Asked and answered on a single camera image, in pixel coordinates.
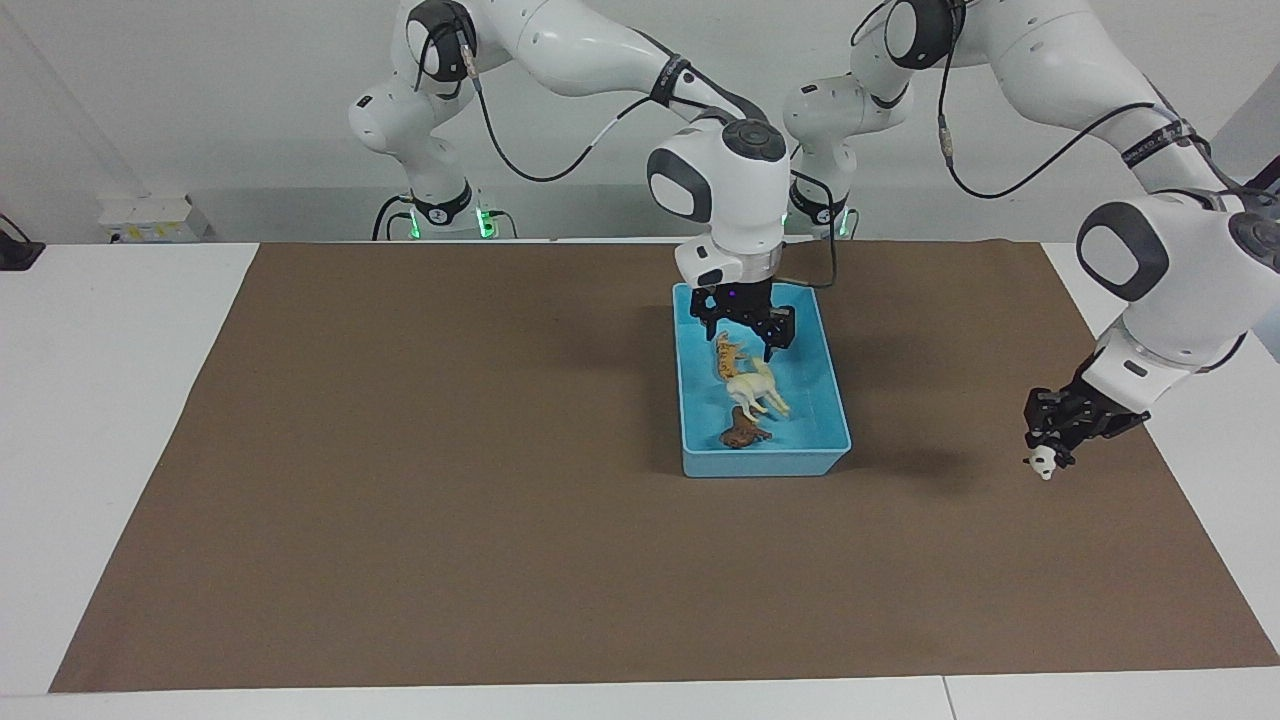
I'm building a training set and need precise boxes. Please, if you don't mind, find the orange striped tiger toy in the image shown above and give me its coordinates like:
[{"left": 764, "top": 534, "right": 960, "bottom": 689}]
[{"left": 713, "top": 331, "right": 757, "bottom": 382}]

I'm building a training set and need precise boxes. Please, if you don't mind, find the cream white horse toy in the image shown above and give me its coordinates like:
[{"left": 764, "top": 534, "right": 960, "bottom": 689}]
[{"left": 723, "top": 357, "right": 793, "bottom": 420}]

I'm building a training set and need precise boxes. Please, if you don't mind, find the brown lion toy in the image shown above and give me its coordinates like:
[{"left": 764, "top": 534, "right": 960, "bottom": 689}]
[{"left": 719, "top": 404, "right": 775, "bottom": 451}]

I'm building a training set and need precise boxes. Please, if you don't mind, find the light blue plastic storage box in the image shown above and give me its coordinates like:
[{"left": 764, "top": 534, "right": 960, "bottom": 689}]
[{"left": 672, "top": 282, "right": 853, "bottom": 479}]

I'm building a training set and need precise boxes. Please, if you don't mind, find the white cardboard box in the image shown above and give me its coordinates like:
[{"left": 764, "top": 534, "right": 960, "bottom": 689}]
[{"left": 97, "top": 193, "right": 213, "bottom": 245}]

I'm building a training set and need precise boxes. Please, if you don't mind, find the brown paper table mat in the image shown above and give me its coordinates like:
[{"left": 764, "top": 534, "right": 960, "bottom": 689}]
[{"left": 50, "top": 240, "right": 1280, "bottom": 694}]

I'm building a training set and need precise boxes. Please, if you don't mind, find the small black table clamp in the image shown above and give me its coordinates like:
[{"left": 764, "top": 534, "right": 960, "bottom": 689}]
[{"left": 0, "top": 212, "right": 47, "bottom": 272}]

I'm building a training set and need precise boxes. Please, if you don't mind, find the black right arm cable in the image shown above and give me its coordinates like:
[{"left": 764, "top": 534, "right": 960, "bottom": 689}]
[{"left": 428, "top": 18, "right": 838, "bottom": 292}]

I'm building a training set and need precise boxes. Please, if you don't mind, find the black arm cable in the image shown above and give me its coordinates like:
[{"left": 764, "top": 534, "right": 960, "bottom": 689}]
[
  {"left": 428, "top": 18, "right": 838, "bottom": 292},
  {"left": 850, "top": 0, "right": 1280, "bottom": 213}
]

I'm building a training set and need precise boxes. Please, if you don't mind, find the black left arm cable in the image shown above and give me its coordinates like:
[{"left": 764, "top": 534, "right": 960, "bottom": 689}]
[{"left": 850, "top": 0, "right": 1280, "bottom": 213}]

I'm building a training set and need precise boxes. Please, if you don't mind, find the black base cable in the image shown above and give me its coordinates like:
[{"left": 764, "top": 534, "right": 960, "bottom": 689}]
[{"left": 371, "top": 193, "right": 414, "bottom": 242}]

